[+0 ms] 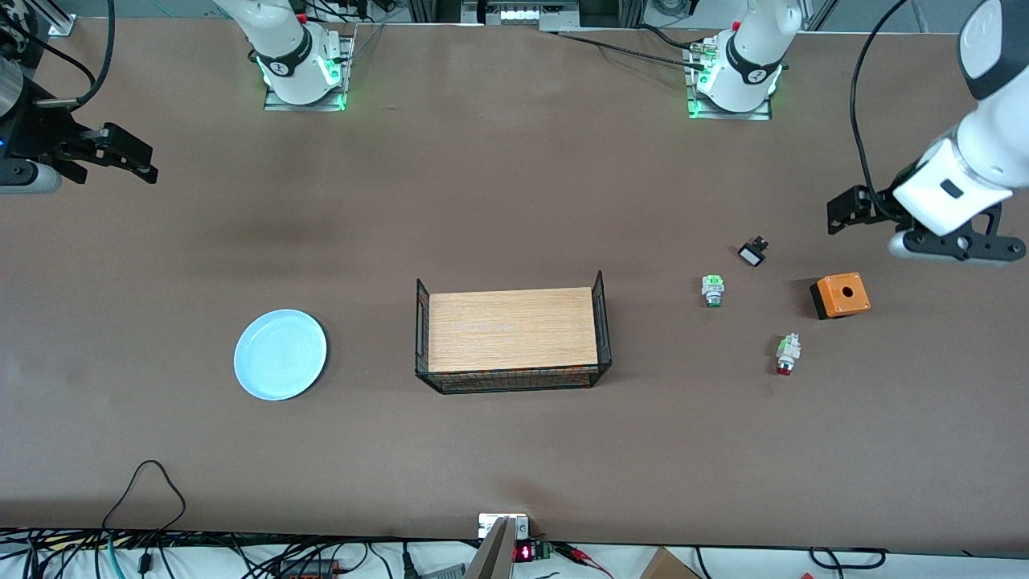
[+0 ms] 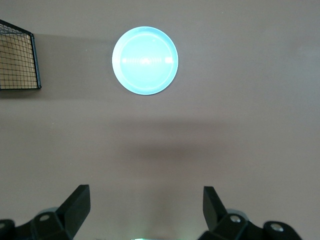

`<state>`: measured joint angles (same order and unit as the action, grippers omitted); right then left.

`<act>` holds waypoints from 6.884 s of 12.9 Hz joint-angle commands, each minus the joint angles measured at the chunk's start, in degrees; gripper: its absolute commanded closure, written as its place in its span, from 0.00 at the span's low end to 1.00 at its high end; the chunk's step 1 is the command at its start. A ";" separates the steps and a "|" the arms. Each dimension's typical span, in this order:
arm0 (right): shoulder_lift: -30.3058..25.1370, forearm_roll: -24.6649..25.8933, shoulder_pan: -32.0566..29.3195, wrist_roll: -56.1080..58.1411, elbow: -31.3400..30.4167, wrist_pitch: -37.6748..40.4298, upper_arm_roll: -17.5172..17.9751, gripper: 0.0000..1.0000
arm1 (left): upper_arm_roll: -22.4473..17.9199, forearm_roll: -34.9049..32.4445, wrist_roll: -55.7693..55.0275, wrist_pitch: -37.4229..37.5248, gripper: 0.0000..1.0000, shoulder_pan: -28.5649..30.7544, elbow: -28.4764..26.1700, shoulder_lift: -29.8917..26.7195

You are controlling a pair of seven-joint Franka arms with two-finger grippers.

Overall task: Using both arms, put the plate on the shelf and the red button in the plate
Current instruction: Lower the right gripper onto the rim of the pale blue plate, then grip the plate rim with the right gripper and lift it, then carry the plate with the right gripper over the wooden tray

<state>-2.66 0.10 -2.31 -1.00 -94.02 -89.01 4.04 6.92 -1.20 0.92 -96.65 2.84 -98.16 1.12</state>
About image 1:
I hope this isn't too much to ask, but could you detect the orange black device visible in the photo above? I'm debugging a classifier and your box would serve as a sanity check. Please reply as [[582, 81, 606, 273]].
[[273, 558, 340, 579]]

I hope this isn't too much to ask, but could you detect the light blue round plate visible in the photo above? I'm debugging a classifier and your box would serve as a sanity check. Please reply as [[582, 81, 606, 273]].
[[234, 310, 328, 401]]

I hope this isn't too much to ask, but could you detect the black wire basket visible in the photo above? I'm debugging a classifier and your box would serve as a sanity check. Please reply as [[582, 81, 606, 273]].
[[415, 270, 613, 395]]

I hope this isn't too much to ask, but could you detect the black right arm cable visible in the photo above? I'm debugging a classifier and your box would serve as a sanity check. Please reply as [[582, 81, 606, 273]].
[[34, 0, 116, 110]]

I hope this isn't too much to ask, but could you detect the dark mottled object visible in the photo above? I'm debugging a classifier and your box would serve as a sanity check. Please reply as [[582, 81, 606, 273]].
[[0, 14, 45, 69]]

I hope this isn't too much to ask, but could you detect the brown cardboard piece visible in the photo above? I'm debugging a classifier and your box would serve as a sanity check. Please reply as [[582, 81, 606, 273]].
[[639, 547, 704, 579]]

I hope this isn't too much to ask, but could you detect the silver lit device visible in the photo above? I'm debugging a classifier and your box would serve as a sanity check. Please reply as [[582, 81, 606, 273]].
[[462, 0, 580, 31]]

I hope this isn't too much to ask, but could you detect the grey angled post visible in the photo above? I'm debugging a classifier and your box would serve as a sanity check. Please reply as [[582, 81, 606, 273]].
[[465, 517, 517, 579]]

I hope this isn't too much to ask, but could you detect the black looped cable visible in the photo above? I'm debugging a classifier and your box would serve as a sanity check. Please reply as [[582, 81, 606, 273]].
[[808, 546, 889, 569]]

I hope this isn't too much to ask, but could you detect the orange button enclosure box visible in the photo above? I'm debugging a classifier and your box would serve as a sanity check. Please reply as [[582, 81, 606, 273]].
[[809, 272, 872, 321]]

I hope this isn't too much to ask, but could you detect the silver metal bracket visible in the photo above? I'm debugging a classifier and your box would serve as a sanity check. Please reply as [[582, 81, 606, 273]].
[[478, 513, 531, 541]]

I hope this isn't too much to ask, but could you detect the thin black cable loop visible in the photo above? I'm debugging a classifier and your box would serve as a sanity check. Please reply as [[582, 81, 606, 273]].
[[100, 460, 187, 533]]

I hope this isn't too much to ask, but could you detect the aluminium frame profile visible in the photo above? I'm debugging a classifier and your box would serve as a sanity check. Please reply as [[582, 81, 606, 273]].
[[32, 0, 78, 38]]

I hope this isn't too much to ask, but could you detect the black cable on table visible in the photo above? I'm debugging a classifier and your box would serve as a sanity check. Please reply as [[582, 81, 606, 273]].
[[555, 24, 712, 72]]

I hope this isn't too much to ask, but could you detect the light wooden board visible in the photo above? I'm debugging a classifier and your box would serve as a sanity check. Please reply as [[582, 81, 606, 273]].
[[428, 287, 600, 374]]

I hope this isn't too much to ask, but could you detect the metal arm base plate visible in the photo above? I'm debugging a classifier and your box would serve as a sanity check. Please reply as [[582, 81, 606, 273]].
[[264, 24, 356, 112], [685, 36, 773, 121]]

